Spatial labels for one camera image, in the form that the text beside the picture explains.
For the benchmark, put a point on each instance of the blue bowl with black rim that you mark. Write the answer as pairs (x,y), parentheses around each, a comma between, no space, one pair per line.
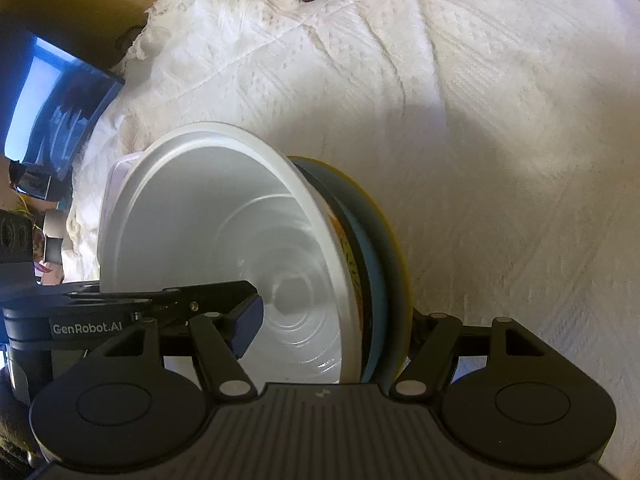
(375,270)

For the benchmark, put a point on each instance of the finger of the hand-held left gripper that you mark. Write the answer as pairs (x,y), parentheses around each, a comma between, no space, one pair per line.
(210,296)

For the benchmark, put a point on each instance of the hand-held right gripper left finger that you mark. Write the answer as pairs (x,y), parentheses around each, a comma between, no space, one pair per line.
(248,316)

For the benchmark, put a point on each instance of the white plastic bowl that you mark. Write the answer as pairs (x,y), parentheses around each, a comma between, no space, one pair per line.
(215,220)

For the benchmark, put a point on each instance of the dark computer monitor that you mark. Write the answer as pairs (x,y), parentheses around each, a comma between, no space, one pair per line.
(55,105)

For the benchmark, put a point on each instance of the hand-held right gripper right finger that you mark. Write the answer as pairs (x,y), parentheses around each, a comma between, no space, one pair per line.
(425,340)

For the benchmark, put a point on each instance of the white textured cloth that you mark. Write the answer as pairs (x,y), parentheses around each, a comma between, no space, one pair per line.
(475,135)

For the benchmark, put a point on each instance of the stainless steel bowl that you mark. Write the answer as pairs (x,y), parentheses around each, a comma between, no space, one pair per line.
(400,260)

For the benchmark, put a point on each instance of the pink plastic container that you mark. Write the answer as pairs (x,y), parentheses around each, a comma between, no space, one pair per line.
(116,170)

